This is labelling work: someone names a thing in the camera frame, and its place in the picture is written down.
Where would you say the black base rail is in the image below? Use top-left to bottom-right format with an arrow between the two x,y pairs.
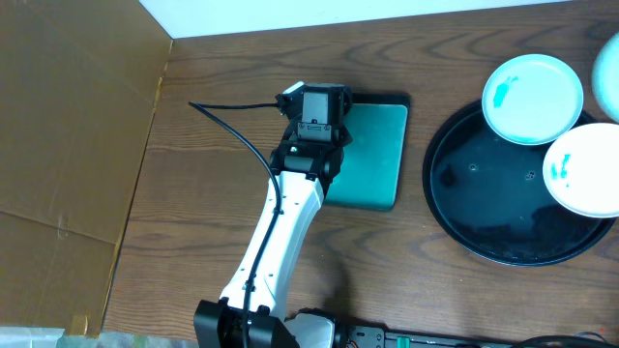
333,326 -> 618,348

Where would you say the white plate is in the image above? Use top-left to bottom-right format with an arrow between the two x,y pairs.
543,123 -> 618,218

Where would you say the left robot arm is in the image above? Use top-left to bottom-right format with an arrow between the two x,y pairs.
193,81 -> 353,347

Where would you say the mint plate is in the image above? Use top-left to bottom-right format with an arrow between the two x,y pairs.
592,33 -> 619,122
482,54 -> 584,146

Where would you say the black rectangular sponge tray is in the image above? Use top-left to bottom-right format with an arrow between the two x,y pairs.
324,94 -> 411,211

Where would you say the brown cardboard panel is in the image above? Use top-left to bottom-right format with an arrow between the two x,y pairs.
1,0 -> 172,336

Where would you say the round black tray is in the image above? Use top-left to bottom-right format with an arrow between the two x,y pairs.
422,101 -> 614,267

